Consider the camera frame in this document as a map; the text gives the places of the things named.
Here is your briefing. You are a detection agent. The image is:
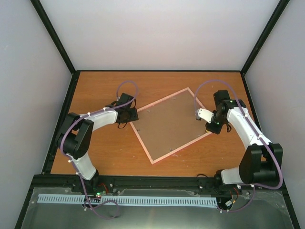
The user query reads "pink wooden picture frame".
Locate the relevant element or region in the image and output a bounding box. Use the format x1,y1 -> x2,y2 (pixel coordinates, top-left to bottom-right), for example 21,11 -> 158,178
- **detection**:
130,87 -> 210,164

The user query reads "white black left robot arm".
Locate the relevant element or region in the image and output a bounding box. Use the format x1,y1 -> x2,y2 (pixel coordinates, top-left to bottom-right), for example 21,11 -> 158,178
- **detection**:
55,93 -> 139,192

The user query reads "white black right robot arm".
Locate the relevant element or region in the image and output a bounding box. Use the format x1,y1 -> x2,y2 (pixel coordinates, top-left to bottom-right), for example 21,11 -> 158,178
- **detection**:
205,90 -> 284,189

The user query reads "clear acrylic front panel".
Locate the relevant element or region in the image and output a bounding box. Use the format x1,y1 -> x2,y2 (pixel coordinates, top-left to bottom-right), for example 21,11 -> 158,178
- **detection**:
19,187 -> 299,229

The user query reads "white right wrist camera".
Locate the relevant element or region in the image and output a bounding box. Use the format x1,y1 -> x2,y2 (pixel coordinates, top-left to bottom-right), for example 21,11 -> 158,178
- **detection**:
195,108 -> 214,123

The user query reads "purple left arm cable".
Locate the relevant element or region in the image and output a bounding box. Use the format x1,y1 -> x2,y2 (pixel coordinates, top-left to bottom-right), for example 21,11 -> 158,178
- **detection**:
61,81 -> 139,219

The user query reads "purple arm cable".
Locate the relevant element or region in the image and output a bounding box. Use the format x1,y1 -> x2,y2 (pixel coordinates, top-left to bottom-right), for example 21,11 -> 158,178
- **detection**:
194,80 -> 284,213
61,81 -> 139,219

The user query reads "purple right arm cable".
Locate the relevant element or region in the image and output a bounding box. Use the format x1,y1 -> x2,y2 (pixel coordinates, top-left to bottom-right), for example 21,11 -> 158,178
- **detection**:
194,80 -> 284,213

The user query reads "black aluminium enclosure frame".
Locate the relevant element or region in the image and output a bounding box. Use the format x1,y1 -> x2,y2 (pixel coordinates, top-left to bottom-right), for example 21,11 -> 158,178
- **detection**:
14,0 -> 305,229

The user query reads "light blue slotted cable duct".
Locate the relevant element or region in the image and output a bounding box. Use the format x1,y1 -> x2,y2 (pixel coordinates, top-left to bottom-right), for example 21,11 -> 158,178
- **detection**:
37,194 -> 217,208

